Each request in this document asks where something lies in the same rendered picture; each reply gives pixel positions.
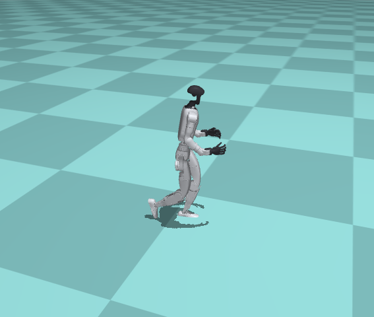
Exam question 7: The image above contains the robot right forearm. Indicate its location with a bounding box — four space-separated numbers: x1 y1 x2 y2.
186 138 210 156

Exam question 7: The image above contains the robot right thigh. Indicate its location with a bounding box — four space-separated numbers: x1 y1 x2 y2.
175 156 191 200

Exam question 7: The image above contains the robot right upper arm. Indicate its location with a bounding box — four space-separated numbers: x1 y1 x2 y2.
184 112 197 144

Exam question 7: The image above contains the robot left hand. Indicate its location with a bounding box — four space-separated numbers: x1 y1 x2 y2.
201 127 221 139

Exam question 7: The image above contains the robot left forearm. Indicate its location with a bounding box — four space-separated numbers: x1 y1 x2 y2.
194 130 206 137

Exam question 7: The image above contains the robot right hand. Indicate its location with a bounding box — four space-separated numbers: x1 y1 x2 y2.
205 142 226 155

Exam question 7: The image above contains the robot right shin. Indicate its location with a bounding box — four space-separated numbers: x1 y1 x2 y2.
154 192 185 208

